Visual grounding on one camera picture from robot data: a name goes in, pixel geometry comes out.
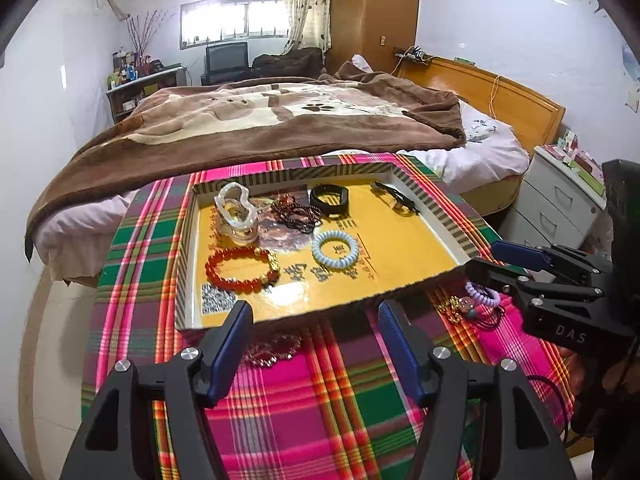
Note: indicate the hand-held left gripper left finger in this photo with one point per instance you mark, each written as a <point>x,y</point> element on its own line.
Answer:
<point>232,345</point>

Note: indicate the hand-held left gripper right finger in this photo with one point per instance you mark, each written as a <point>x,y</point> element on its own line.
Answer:
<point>397,345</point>

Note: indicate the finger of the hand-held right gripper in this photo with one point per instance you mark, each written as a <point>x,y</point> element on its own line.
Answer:
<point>520,254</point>
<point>495,275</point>

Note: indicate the striped cardboard tray yellow inside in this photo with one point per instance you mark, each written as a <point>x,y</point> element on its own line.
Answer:
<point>400,255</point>

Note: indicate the clear hair claw clip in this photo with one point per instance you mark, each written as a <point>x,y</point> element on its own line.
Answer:
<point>240,225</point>

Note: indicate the black hair clip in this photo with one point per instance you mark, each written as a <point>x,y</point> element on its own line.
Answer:
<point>397,199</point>

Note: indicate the black wristband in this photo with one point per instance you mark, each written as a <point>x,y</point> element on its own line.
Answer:
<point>320,205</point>

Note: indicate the white nightstand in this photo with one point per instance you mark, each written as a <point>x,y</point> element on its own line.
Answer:
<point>550,210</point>

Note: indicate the gold rhinestone hair clip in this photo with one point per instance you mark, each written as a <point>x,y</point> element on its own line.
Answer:
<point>452,307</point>

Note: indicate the pink green plaid tablecloth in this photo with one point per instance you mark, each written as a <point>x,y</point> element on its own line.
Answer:
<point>320,410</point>

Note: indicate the white bed sheet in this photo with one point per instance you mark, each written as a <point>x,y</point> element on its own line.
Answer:
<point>480,160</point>

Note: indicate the items on nightstand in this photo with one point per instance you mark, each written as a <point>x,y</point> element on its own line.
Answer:
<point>575,155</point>

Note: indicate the wooden headboard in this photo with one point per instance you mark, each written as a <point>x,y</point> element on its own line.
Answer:
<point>520,105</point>

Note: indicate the brown paw print blanket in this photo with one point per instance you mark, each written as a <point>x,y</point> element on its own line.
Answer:
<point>250,130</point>

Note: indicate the power strip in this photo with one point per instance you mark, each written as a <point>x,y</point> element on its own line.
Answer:
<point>412,55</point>

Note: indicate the white pillow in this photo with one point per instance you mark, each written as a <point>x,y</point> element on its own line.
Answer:
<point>361,62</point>

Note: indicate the wooden shelf desk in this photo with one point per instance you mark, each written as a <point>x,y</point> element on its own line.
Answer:
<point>145,92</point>

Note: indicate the black television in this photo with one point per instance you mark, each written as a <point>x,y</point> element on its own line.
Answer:
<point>227,60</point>

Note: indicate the dark brown bag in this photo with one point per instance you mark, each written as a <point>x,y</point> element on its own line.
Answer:
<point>287,62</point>

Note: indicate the wooden wardrobe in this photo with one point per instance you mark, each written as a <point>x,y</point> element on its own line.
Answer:
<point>375,5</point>

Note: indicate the group of bottles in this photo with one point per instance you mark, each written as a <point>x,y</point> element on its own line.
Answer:
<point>127,72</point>

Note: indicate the window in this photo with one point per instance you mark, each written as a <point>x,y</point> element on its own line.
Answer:
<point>230,22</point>

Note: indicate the dried branches in vase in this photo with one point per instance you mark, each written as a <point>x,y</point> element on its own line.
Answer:
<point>142,35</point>

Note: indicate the patterned curtain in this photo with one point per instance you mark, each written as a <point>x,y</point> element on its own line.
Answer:
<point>307,5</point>

